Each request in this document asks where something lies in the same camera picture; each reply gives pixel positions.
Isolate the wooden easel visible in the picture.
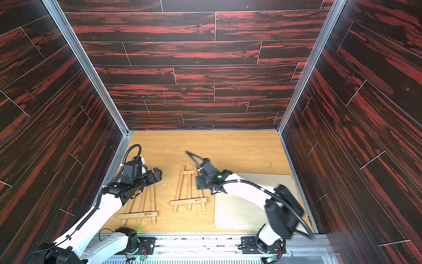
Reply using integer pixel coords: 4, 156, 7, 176
118, 185, 158, 226
170, 165, 207, 212

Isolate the pale plywood board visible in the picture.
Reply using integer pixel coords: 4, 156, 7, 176
291, 174, 313, 231
214, 173, 298, 232

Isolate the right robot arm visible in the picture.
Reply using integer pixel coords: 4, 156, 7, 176
185, 150, 315, 254

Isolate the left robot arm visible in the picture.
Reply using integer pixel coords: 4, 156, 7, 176
23, 144, 162, 264

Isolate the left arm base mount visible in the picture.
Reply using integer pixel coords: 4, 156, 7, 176
124, 236, 156, 256

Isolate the front aluminium frame rail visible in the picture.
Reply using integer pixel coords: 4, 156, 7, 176
87, 232, 338, 264

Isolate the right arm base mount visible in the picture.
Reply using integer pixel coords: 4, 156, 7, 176
238, 236, 286, 255

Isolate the grey aluminium right rail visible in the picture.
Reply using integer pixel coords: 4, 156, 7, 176
278, 131, 320, 234

